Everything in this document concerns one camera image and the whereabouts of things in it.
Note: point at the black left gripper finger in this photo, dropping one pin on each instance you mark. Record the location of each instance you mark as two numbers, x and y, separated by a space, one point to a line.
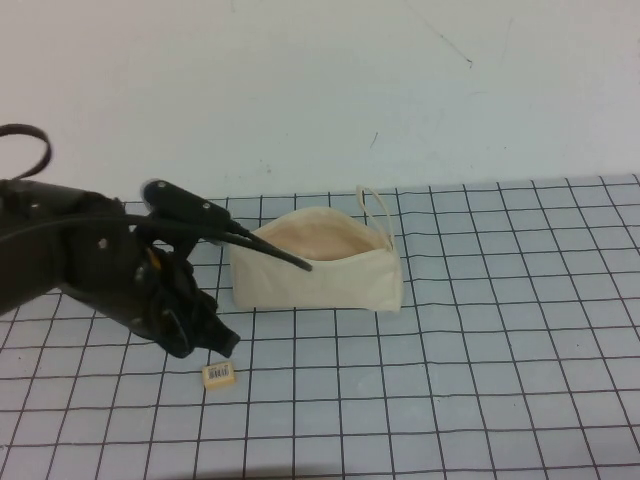
220 336
177 337

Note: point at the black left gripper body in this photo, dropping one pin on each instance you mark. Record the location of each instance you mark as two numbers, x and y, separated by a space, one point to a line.
170 285

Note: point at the yellow eraser with barcode label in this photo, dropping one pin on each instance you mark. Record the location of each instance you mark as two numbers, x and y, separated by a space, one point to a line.
219 378

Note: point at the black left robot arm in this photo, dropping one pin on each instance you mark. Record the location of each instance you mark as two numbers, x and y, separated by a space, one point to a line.
75 270

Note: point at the cream fabric pencil case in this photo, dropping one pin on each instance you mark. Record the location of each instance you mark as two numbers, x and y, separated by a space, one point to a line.
340 287

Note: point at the blue grid-pattern tablecloth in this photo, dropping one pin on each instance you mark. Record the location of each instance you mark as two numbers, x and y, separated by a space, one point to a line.
450 350

